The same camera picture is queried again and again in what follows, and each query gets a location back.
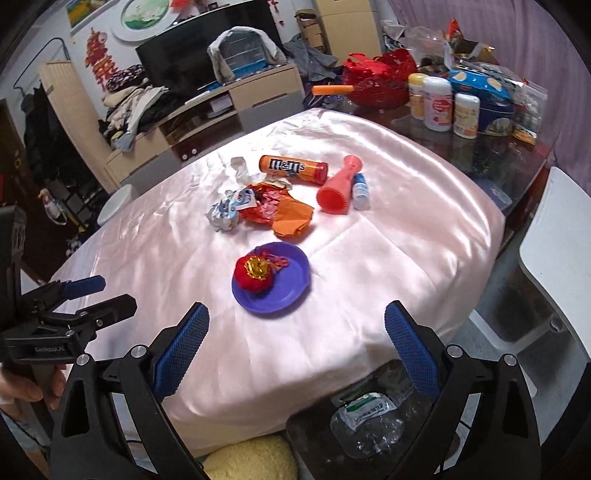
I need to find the red shiny bag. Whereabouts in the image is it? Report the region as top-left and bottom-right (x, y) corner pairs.
(342, 48), (419, 110)

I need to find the purple plastic plate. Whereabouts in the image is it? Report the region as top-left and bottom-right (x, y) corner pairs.
(232, 242), (311, 317)

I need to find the black television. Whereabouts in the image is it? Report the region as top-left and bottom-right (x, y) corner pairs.
(135, 0), (282, 97)

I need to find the beige tv stand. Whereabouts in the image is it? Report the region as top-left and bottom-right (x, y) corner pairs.
(104, 62), (305, 195)

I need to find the white side table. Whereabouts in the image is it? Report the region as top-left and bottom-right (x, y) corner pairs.
(471, 166), (591, 398)

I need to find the beige cabinet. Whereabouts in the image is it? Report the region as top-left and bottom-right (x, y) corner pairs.
(39, 60), (118, 192)

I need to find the clear plastic packaging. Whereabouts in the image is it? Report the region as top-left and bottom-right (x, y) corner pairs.
(330, 364), (432, 457)

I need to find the grey clothing heap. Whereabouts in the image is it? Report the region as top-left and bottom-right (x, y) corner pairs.
(284, 37), (340, 79)

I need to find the purple curtain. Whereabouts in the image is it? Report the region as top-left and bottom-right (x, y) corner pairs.
(388, 0), (575, 176)

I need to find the yellow fluffy fabric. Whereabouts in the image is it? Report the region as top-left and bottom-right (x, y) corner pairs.
(203, 436), (301, 480)

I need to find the cardboard box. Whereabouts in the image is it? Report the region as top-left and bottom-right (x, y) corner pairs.
(295, 11), (328, 51)

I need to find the framed landscape painting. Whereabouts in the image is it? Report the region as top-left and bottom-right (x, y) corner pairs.
(65, 0), (109, 26)

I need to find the orange paper sheet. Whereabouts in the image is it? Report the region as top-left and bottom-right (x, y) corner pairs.
(272, 200), (315, 241)

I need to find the white jar orange label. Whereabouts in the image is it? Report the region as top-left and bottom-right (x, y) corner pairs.
(453, 92), (481, 139)

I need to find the glass coffee table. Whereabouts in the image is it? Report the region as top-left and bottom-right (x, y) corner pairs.
(300, 92), (559, 217)

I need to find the silver blue wrapper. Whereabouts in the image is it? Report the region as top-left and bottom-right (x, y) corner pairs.
(205, 188), (257, 232)

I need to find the beige standing air conditioner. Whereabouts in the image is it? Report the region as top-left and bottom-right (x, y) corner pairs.
(314, 0), (384, 68)

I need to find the red wall decoration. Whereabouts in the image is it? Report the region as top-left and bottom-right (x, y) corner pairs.
(85, 28), (116, 90)

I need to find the white jar pink label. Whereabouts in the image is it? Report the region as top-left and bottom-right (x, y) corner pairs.
(422, 77), (453, 132)

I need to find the red pompom ornament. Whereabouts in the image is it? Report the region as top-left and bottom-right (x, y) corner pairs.
(235, 248), (291, 291)

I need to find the dark trash bin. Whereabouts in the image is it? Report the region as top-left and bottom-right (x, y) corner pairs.
(284, 360), (462, 480)

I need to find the pink satin tablecloth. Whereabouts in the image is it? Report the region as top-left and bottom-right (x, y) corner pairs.
(48, 108), (504, 457)

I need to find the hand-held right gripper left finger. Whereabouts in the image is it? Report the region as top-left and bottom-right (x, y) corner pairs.
(48, 302), (211, 480)

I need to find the yellow lid jar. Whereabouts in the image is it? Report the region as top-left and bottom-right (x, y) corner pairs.
(408, 73), (428, 120)

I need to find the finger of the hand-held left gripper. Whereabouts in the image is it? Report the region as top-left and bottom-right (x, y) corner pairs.
(21, 275), (106, 315)
(44, 294), (138, 330)

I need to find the person's left hand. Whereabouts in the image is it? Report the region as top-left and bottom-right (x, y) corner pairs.
(0, 364), (68, 420)

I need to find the white round stool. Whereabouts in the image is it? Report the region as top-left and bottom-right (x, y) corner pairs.
(97, 185), (139, 227)

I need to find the blue snack bag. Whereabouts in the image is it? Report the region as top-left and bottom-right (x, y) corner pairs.
(447, 69), (513, 104)

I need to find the round wall picture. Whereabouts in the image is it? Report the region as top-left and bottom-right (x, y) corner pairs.
(110, 0), (181, 43)

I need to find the small blue white bottle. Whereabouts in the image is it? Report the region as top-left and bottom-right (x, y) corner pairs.
(352, 173), (371, 210)

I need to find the coral plastic cup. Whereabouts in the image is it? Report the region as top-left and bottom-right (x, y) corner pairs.
(316, 155), (362, 214)

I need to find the orange candy tube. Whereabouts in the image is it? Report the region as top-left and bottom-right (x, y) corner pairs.
(259, 154), (329, 186)

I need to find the pile of clothes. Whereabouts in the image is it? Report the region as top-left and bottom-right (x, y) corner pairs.
(98, 65), (171, 151)

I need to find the blue bird cage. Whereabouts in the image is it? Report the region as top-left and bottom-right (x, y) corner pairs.
(208, 28), (287, 84)

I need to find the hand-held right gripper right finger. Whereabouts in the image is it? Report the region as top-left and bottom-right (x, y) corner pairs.
(384, 300), (543, 480)

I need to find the red orange wrapper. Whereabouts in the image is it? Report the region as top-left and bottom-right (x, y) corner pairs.
(238, 181), (294, 224)

